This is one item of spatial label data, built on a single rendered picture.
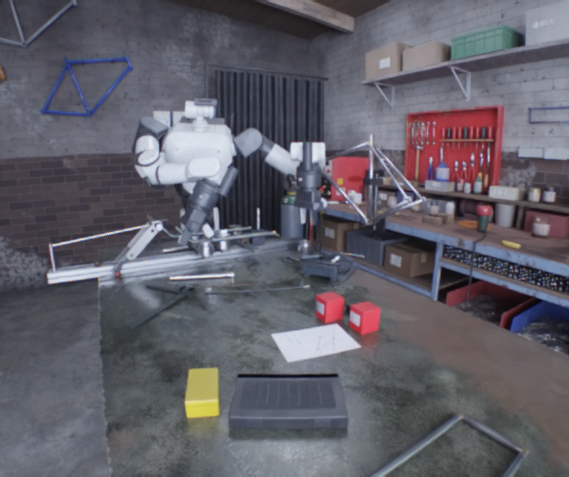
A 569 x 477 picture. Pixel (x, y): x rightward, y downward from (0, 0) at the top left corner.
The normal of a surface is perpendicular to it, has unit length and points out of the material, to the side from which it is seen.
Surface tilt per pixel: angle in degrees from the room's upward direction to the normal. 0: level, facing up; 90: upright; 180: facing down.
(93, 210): 90
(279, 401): 0
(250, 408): 0
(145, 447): 0
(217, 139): 66
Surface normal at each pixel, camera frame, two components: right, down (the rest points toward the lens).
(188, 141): 0.19, -0.18
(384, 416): 0.00, -0.97
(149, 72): 0.48, 0.20
